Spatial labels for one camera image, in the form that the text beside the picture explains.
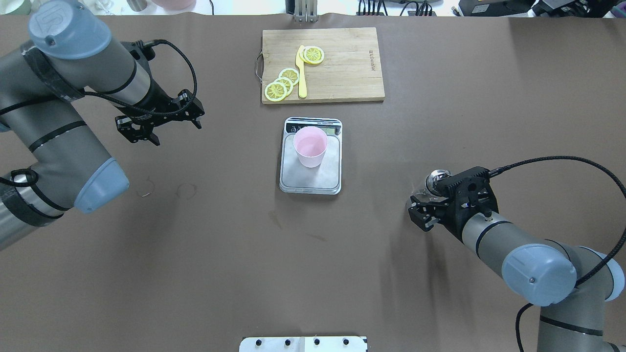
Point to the lemon slice near board centre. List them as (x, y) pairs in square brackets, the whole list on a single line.
[(313, 55)]

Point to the lemon slice of row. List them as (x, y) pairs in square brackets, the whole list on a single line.
[(290, 73), (287, 83)]

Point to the pink plastic cup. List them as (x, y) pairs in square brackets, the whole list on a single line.
[(310, 144)]

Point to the glass sauce bottle metal spout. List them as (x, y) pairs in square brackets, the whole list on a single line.
[(428, 193)]

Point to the pink bowl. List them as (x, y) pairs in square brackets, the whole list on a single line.
[(174, 5)]

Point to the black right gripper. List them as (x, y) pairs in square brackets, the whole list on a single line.
[(444, 213)]

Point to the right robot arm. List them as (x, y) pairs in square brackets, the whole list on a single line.
[(545, 272)]

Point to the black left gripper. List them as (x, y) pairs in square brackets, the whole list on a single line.
[(157, 99)]

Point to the yellow plastic knife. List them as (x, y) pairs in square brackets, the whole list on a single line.
[(299, 62)]

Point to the bamboo cutting board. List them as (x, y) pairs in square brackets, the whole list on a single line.
[(350, 72)]

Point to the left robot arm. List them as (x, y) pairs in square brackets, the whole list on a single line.
[(72, 54)]

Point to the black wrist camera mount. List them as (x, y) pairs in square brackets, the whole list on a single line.
[(471, 189)]

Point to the grey digital kitchen scale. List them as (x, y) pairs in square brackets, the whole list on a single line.
[(324, 179)]

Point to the aluminium frame post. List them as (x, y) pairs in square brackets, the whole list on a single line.
[(305, 11)]

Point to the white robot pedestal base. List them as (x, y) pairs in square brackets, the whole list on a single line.
[(304, 344)]

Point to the lemon slice end of row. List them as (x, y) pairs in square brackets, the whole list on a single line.
[(274, 92)]

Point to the lemon slice middle of row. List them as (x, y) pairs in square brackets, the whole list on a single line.
[(287, 83)]

